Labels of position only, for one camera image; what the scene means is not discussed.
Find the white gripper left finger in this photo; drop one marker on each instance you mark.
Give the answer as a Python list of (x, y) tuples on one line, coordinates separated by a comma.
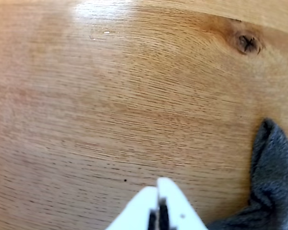
[(136, 210)]

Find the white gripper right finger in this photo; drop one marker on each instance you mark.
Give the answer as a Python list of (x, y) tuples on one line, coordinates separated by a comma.
[(177, 210)]

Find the grey fuzzy sock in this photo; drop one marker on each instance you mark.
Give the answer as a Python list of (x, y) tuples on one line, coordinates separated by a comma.
[(273, 179)]

